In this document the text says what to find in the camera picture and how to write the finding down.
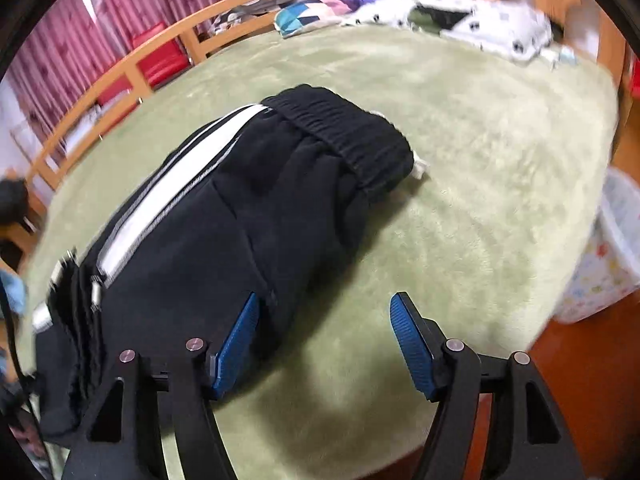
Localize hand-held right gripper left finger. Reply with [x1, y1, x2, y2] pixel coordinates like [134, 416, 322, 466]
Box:
[62, 292, 261, 480]

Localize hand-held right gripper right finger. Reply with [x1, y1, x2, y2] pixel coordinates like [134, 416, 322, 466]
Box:
[389, 291, 583, 480]

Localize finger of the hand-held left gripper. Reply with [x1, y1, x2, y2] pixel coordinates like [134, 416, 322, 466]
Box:
[80, 260, 110, 317]
[31, 247, 81, 336]

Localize black pants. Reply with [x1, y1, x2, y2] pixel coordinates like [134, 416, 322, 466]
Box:
[35, 86, 428, 436]

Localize light blue fleece robe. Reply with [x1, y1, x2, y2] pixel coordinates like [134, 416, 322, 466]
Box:
[0, 267, 28, 318]

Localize black garment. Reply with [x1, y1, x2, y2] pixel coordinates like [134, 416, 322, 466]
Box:
[0, 180, 32, 227]

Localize red chair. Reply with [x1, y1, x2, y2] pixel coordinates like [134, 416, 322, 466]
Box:
[132, 22, 188, 86]
[95, 82, 138, 112]

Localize green fleece blanket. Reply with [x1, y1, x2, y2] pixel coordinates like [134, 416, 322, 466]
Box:
[20, 25, 621, 480]

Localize white floral printed bag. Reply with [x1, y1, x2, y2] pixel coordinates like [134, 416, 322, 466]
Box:
[552, 167, 640, 326]

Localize small pale blue object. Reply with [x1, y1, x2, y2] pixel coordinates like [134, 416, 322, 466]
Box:
[540, 45, 579, 67]

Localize geometric patterned cushion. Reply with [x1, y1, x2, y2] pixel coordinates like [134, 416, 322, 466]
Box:
[274, 0, 351, 38]

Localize white floral pillow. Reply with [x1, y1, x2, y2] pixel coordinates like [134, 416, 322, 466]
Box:
[342, 0, 553, 61]

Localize wooden bed frame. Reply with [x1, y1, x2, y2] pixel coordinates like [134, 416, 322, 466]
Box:
[0, 0, 640, 261]

